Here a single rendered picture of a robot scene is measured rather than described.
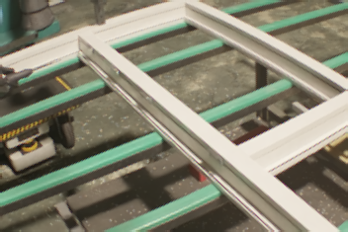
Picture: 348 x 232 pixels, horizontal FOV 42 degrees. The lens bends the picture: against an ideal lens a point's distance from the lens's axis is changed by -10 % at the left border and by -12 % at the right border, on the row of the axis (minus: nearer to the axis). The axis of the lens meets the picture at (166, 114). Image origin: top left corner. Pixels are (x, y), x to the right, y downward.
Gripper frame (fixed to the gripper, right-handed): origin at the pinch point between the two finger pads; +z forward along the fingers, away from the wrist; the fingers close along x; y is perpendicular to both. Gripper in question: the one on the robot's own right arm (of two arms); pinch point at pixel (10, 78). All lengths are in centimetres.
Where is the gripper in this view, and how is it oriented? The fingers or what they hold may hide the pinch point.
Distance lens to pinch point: 150.1
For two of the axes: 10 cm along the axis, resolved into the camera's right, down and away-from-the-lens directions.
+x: -4.2, -9.0, 1.5
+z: 2.9, 0.2, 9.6
